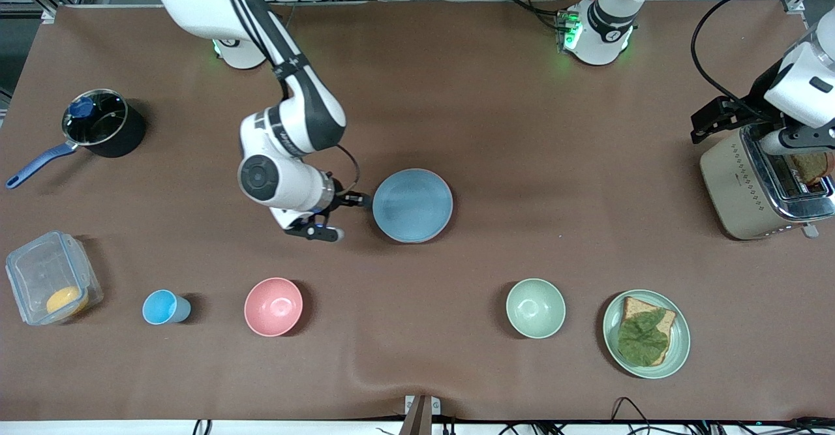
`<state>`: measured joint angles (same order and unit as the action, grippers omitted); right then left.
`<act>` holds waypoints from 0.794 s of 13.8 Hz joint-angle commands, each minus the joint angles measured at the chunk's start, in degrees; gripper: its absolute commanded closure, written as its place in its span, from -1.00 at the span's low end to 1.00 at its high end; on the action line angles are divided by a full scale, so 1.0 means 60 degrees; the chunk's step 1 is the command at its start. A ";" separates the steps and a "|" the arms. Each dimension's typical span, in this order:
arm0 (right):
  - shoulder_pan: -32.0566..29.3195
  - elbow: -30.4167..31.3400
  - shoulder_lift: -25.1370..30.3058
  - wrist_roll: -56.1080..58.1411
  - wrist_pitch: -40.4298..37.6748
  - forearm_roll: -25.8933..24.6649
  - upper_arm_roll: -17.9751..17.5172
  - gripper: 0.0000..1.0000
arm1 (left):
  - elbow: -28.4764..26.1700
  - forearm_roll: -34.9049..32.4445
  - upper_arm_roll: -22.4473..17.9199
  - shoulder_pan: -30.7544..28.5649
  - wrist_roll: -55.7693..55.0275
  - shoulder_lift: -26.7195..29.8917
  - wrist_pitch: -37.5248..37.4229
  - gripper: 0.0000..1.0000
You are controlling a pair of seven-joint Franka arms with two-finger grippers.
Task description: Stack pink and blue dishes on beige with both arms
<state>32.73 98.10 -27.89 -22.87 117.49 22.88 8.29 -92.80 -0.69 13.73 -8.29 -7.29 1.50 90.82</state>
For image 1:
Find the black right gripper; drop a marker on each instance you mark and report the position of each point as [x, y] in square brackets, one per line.
[340, 199]

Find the brown toast slice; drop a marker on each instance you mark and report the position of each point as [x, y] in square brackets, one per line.
[812, 167]

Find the blue cup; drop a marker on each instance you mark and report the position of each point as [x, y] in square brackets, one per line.
[163, 307]

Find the green bowl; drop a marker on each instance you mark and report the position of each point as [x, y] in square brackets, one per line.
[535, 308]

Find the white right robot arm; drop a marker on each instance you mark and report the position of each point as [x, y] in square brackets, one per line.
[287, 180]

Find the green plate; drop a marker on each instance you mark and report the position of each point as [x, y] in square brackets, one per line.
[678, 350]

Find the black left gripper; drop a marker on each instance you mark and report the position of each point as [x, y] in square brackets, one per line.
[757, 100]

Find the green lettuce leaf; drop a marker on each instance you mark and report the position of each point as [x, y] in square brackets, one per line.
[642, 338]

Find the clear plastic container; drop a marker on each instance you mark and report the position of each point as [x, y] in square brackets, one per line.
[39, 269]

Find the brown bread slice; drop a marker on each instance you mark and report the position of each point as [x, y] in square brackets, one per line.
[636, 306]

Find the blue plate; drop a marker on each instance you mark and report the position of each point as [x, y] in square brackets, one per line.
[412, 205]

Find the beige chrome toaster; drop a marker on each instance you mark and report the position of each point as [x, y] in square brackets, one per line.
[730, 187]

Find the orange food piece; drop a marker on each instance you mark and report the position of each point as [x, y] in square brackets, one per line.
[66, 301]

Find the small blue object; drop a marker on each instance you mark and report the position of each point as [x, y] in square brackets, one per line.
[81, 107]

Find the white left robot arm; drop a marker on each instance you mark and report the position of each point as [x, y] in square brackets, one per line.
[603, 30]

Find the pink bowl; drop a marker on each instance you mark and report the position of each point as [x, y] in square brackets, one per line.
[273, 307]

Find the brown table cloth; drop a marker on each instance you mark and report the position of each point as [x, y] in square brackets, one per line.
[496, 96]

